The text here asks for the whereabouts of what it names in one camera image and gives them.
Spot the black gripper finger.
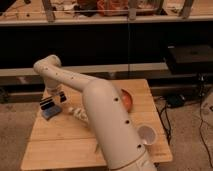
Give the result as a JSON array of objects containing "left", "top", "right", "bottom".
[
  {"left": 40, "top": 97, "right": 55, "bottom": 110},
  {"left": 59, "top": 91, "right": 67, "bottom": 103}
]

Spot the blue grey eraser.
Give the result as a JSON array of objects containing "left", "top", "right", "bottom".
[{"left": 42, "top": 105, "right": 62, "bottom": 120}]

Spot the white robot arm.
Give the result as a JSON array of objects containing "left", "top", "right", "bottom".
[{"left": 33, "top": 55, "right": 157, "bottom": 171}]

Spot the orange bowl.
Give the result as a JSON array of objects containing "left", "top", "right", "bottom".
[{"left": 122, "top": 89, "right": 133, "bottom": 112}]

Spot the wooden shelf with clutter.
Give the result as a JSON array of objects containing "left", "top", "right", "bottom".
[{"left": 0, "top": 0, "right": 213, "bottom": 27}]

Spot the black power adapter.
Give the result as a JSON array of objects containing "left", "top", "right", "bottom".
[{"left": 166, "top": 94, "right": 185, "bottom": 108}]

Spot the black box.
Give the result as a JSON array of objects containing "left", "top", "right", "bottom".
[{"left": 165, "top": 45, "right": 213, "bottom": 74}]

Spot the thin vertical cable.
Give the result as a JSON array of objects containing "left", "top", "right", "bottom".
[{"left": 126, "top": 13, "right": 132, "bottom": 78}]

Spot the black floor cable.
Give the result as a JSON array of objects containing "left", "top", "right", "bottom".
[{"left": 157, "top": 105, "right": 173, "bottom": 145}]

